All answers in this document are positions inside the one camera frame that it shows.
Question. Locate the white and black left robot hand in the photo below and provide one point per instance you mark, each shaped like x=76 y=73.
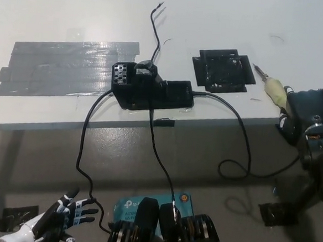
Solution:
x=52 y=218

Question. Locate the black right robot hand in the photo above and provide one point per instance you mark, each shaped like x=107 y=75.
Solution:
x=309 y=109

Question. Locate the black soldering station base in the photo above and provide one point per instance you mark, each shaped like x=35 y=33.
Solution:
x=149 y=95

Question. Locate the black floor tape patch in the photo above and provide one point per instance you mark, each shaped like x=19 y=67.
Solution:
x=275 y=214
x=13 y=216

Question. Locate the grey table leg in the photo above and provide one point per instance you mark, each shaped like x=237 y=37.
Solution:
x=14 y=158

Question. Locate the teal TP-Link box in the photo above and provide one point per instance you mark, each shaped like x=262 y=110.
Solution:
x=129 y=207

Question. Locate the black tape square patch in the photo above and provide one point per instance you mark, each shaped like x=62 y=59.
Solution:
x=223 y=70

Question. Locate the small black tape strip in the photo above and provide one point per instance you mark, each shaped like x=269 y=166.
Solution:
x=164 y=123

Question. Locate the grey duct tape patch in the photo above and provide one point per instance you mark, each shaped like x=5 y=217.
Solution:
x=62 y=67

